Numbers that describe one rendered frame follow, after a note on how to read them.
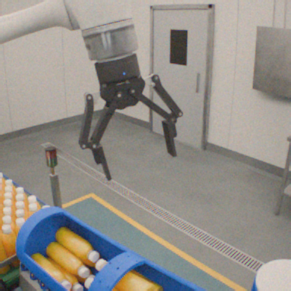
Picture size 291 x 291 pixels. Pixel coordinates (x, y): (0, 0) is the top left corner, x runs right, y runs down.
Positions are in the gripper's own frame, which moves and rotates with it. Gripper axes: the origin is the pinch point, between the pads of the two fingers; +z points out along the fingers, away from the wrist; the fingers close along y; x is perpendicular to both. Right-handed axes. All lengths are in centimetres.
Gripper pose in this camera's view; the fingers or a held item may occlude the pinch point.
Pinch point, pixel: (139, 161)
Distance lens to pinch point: 60.3
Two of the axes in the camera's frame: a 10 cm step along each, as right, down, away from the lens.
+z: 2.1, 8.9, 4.0
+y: -9.2, 3.2, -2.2
